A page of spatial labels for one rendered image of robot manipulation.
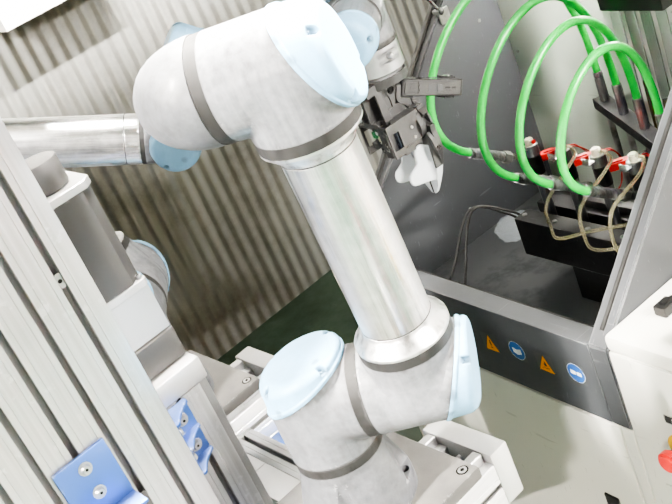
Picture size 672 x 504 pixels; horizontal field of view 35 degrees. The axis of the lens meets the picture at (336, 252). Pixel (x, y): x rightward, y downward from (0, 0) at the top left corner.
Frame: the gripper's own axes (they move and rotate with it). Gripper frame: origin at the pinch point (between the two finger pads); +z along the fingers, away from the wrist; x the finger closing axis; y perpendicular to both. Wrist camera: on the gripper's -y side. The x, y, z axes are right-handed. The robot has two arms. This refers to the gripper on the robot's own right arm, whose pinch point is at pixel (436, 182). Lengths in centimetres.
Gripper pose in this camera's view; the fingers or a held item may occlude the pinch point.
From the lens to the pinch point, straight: 164.1
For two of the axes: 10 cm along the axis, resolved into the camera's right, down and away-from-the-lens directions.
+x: 5.5, 1.9, -8.2
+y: -7.5, 5.3, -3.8
